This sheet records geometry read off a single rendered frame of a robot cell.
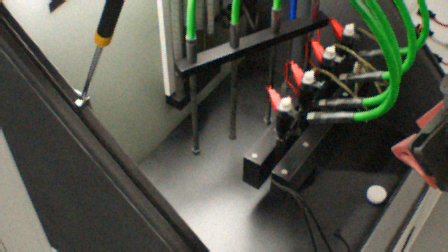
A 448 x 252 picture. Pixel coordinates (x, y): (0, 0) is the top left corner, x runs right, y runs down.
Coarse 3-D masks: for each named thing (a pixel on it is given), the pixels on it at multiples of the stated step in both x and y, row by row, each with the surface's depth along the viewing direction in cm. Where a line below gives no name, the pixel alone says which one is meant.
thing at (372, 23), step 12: (192, 0) 103; (348, 0) 84; (360, 0) 83; (192, 12) 106; (360, 12) 84; (192, 24) 108; (372, 24) 84; (192, 36) 110; (384, 36) 85; (384, 48) 85; (396, 72) 87; (396, 84) 88; (396, 96) 90; (384, 108) 93; (360, 120) 98
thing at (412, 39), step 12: (276, 0) 114; (396, 0) 98; (276, 12) 116; (408, 12) 99; (276, 24) 119; (408, 24) 100; (408, 36) 101; (408, 48) 103; (408, 60) 105; (372, 72) 113; (384, 72) 111
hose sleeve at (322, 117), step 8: (320, 112) 104; (328, 112) 102; (336, 112) 101; (344, 112) 100; (352, 112) 99; (320, 120) 103; (328, 120) 102; (336, 120) 101; (344, 120) 99; (352, 120) 98
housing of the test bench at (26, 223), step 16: (0, 128) 98; (0, 144) 102; (0, 160) 108; (0, 176) 114; (16, 176) 108; (0, 192) 122; (16, 192) 115; (0, 208) 130; (16, 208) 122; (32, 208) 115; (0, 224) 140; (16, 224) 131; (32, 224) 122; (0, 240) 152; (16, 240) 141; (32, 240) 131
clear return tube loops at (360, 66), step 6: (354, 24) 121; (360, 30) 121; (372, 36) 121; (342, 48) 118; (354, 54) 118; (354, 66) 129; (360, 66) 127; (366, 66) 128; (372, 66) 117; (324, 72) 114; (354, 72) 130; (360, 72) 129; (336, 78) 113; (342, 84) 113; (378, 84) 125; (384, 84) 126; (348, 90) 113; (378, 90) 124; (384, 90) 119; (354, 96) 113; (366, 108) 114; (366, 120) 116
